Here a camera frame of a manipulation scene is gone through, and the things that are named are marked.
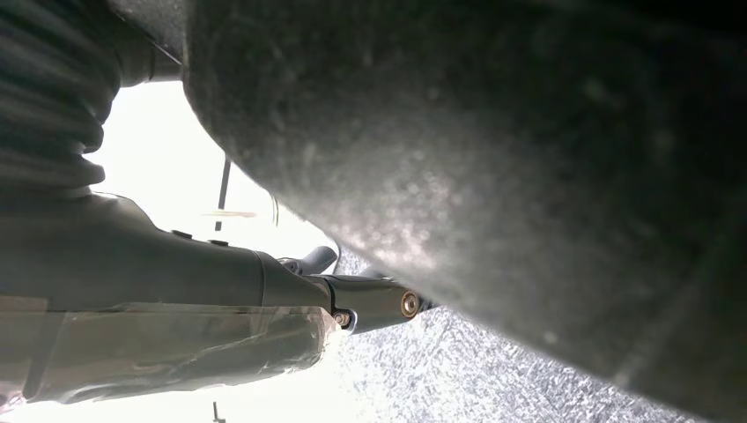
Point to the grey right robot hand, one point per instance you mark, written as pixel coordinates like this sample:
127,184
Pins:
525,146

